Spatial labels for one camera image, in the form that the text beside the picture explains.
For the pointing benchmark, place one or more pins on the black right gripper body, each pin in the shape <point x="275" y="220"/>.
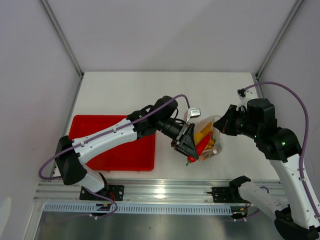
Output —
<point x="245" y="127"/>

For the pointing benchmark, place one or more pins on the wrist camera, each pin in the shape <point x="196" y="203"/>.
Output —
<point x="191" y="113"/>
<point x="245" y="96"/>

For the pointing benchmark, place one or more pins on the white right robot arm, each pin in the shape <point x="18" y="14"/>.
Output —
<point x="295" y="220"/>

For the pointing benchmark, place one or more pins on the clear zip top bag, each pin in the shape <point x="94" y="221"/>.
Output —
<point x="217" y="148"/>

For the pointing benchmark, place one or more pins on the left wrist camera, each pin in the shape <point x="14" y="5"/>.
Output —
<point x="191" y="113"/>

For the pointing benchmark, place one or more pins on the right aluminium frame post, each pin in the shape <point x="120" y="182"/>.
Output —
<point x="283" y="31"/>

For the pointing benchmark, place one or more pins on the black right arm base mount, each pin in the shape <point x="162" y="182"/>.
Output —
<point x="226" y="195"/>

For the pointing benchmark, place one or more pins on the white slotted cable duct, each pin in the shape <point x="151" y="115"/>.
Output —
<point x="99" y="208"/>

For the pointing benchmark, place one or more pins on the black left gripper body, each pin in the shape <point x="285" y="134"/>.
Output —
<point x="169" y="127"/>

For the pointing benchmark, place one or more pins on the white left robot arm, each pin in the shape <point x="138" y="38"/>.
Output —
<point x="72" y="155"/>

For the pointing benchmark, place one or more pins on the yellow ginger root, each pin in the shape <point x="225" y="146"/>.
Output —
<point x="207" y="142"/>

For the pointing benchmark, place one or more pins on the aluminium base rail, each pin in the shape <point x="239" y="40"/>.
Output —
<point x="138" y="191"/>

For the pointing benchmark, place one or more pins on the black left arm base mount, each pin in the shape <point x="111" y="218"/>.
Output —
<point x="115" y="192"/>

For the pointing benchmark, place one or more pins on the red plastic tray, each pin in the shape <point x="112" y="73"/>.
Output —
<point x="137" y="156"/>

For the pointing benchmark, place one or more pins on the aluminium frame post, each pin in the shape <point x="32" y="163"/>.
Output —
<point x="283" y="31"/>
<point x="61" y="36"/>

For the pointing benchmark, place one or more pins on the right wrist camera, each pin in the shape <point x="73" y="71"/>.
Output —
<point x="245" y="96"/>

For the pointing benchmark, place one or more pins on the left aluminium frame post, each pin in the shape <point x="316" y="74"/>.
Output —
<point x="61" y="36"/>

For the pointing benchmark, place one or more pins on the yellow mango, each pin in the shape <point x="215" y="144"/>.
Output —
<point x="198" y="136"/>

